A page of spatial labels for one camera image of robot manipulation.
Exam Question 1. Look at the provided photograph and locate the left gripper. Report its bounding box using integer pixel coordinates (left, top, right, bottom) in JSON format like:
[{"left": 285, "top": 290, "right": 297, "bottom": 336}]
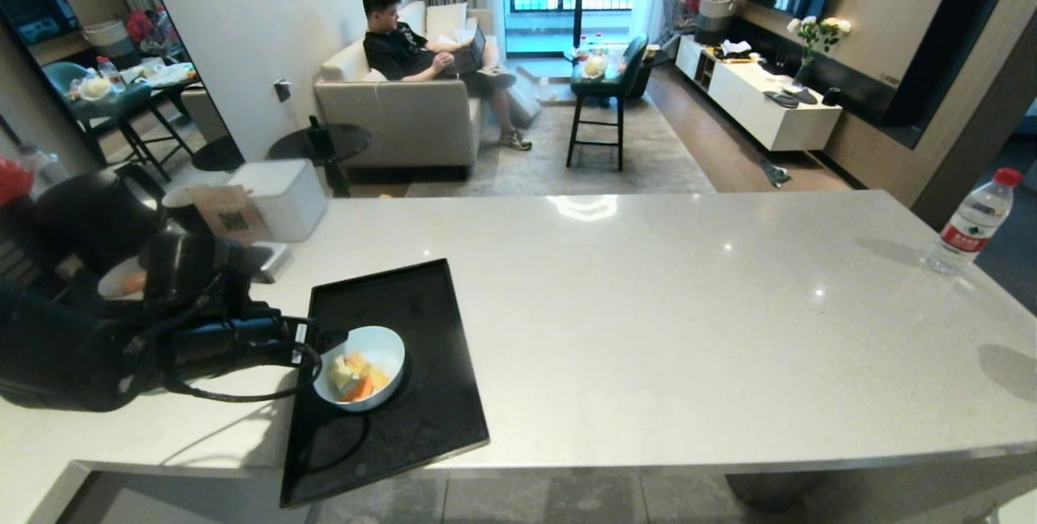
[{"left": 172, "top": 310, "right": 352, "bottom": 379}]

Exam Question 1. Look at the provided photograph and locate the white bowl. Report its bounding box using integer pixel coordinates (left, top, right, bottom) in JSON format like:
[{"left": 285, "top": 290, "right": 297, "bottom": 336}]
[{"left": 312, "top": 326, "right": 407, "bottom": 413}]

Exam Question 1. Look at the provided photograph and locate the black tray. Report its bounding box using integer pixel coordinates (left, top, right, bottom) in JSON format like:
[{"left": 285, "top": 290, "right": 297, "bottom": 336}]
[{"left": 280, "top": 258, "right": 491, "bottom": 509}]

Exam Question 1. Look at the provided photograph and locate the white trash bin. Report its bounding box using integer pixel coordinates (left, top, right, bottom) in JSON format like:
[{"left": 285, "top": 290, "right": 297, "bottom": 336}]
[{"left": 228, "top": 159, "right": 328, "bottom": 243}]

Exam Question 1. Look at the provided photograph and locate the small white dish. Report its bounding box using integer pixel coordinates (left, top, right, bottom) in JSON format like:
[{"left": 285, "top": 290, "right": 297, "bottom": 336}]
[{"left": 97, "top": 255, "right": 150, "bottom": 302}]

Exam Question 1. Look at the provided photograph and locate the orange fruit piece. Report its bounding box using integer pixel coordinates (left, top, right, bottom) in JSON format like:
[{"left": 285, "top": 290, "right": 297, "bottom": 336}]
[{"left": 348, "top": 351, "right": 392, "bottom": 392}]

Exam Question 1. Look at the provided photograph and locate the silver flat device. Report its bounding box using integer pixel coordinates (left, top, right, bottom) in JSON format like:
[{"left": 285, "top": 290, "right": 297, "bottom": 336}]
[{"left": 247, "top": 242, "right": 294, "bottom": 283}]

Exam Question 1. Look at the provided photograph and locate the black round side table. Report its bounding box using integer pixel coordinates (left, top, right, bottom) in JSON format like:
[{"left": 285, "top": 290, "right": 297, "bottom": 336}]
[{"left": 267, "top": 122, "right": 373, "bottom": 194}]

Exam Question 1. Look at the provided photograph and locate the beige sofa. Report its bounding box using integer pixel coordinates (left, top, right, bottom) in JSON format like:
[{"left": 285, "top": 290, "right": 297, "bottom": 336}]
[{"left": 314, "top": 0, "right": 542, "bottom": 170}]

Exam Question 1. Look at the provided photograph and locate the person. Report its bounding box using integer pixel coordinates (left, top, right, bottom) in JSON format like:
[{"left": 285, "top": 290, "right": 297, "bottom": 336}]
[{"left": 361, "top": 0, "right": 533, "bottom": 152}]

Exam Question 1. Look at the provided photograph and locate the black laptop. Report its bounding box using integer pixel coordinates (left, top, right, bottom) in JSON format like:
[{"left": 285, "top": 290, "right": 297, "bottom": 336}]
[{"left": 450, "top": 25, "right": 488, "bottom": 75}]

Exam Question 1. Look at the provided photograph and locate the clear plastic bottle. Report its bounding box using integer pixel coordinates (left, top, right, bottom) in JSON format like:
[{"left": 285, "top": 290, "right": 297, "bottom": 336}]
[{"left": 18, "top": 142, "right": 72, "bottom": 188}]

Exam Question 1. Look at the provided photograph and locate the white sofa cushion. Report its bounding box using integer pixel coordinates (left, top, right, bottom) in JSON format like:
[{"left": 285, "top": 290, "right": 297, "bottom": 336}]
[{"left": 425, "top": 2, "right": 470, "bottom": 44}]

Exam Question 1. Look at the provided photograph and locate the red object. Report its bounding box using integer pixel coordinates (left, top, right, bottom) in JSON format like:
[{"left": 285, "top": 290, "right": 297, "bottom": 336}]
[{"left": 0, "top": 155, "right": 35, "bottom": 207}]

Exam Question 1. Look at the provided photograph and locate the grey rug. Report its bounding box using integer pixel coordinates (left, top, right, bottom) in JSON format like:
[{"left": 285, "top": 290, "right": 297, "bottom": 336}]
[{"left": 405, "top": 99, "right": 718, "bottom": 198}]

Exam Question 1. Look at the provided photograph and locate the dark green bar stool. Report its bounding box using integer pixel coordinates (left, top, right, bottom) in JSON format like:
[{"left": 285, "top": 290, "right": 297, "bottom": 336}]
[{"left": 565, "top": 33, "right": 651, "bottom": 172}]

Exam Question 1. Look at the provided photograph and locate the white low cabinet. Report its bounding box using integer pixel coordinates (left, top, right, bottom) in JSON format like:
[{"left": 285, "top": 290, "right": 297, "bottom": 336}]
[{"left": 675, "top": 33, "right": 843, "bottom": 153}]

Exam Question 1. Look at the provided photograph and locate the woven laundry basket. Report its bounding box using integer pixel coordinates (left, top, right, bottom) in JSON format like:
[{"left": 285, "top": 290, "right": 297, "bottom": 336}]
[{"left": 695, "top": 0, "right": 740, "bottom": 45}]

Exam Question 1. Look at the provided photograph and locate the vase with white flowers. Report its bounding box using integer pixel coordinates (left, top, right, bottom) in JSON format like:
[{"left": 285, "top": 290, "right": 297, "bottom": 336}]
[{"left": 786, "top": 15, "right": 853, "bottom": 88}]

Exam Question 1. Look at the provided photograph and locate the clear bottle with red cap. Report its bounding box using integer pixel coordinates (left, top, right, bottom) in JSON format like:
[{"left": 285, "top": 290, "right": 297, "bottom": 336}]
[{"left": 926, "top": 168, "right": 1024, "bottom": 276}]

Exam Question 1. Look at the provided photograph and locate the black cable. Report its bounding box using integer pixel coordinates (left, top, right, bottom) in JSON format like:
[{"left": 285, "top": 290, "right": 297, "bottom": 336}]
[{"left": 158, "top": 315, "right": 325, "bottom": 405}]

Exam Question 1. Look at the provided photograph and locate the large wall mirror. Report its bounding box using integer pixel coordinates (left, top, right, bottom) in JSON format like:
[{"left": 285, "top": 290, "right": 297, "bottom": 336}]
[{"left": 0, "top": 0, "right": 246, "bottom": 178}]

